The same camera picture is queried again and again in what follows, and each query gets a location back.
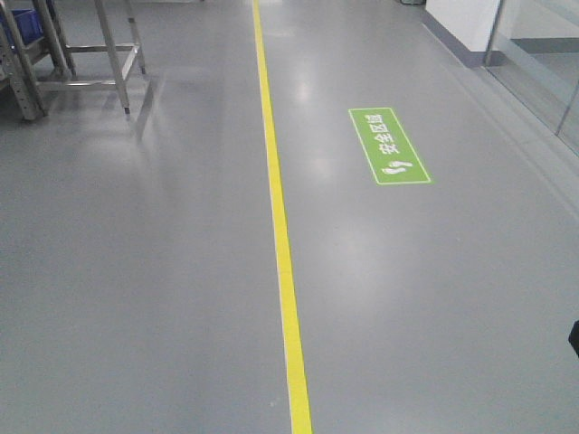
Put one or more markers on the blue bin on rack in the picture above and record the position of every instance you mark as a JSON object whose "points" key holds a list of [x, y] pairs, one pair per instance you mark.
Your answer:
{"points": [[29, 24]]}

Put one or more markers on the green floor safety sign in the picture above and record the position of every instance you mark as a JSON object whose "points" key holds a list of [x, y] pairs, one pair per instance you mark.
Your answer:
{"points": [[388, 150]]}

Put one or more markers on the steel rack legs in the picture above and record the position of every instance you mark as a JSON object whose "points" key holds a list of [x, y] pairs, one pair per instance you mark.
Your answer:
{"points": [[46, 64]]}

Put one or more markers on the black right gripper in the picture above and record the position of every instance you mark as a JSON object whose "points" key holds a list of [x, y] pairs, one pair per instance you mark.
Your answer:
{"points": [[573, 337]]}

